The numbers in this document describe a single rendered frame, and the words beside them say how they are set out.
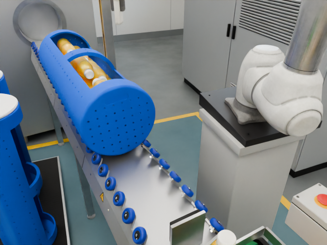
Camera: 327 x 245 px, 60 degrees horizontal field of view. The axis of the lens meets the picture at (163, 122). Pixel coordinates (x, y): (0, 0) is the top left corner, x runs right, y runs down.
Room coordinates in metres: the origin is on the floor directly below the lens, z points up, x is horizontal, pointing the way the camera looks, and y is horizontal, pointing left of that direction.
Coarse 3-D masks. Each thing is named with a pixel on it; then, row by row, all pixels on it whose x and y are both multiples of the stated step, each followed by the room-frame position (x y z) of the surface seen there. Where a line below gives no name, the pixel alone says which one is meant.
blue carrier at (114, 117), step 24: (48, 48) 1.41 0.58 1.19; (48, 72) 1.29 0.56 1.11; (72, 72) 1.05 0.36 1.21; (72, 96) 0.92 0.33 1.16; (96, 96) 0.82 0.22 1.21; (120, 96) 0.86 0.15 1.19; (144, 96) 0.90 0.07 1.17; (72, 120) 0.91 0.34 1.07; (96, 120) 0.81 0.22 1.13; (120, 120) 0.85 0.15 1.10; (144, 120) 0.90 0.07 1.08; (96, 144) 0.81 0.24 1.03; (120, 144) 0.85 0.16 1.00
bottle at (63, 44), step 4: (60, 40) 1.56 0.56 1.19; (64, 40) 1.54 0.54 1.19; (68, 40) 1.58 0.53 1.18; (60, 44) 1.51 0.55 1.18; (64, 44) 1.48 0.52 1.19; (68, 44) 1.47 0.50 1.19; (60, 48) 1.49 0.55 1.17; (64, 48) 1.45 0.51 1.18; (68, 48) 1.44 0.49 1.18; (72, 48) 1.45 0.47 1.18; (64, 52) 1.44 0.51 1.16
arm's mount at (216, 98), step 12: (204, 96) 1.14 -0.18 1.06; (216, 96) 1.14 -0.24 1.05; (228, 96) 1.14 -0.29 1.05; (204, 108) 1.12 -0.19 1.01; (216, 108) 1.04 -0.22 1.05; (228, 108) 1.04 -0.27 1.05; (216, 120) 1.02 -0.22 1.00; (228, 120) 0.96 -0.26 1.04; (240, 132) 0.88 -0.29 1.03; (252, 132) 0.88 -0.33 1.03; (264, 132) 0.88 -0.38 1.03; (276, 132) 0.89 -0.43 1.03; (252, 144) 0.84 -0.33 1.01
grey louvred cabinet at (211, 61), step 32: (192, 0) 3.52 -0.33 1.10; (224, 0) 2.90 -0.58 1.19; (256, 0) 2.46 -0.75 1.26; (288, 0) 2.14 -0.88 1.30; (192, 32) 3.48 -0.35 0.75; (224, 32) 2.84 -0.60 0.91; (256, 32) 2.39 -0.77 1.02; (288, 32) 2.08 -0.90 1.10; (192, 64) 3.44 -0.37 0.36; (224, 64) 2.78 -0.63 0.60; (320, 128) 1.78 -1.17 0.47; (320, 160) 1.83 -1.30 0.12
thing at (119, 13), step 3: (117, 0) 0.85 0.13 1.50; (117, 3) 0.85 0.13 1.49; (117, 6) 0.85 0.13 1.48; (117, 9) 0.85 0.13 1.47; (117, 12) 0.85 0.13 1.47; (120, 12) 0.86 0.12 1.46; (117, 15) 0.85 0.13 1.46; (120, 15) 0.85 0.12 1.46; (117, 18) 0.85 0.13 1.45; (120, 18) 0.85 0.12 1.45; (120, 21) 0.85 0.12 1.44; (120, 24) 0.85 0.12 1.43
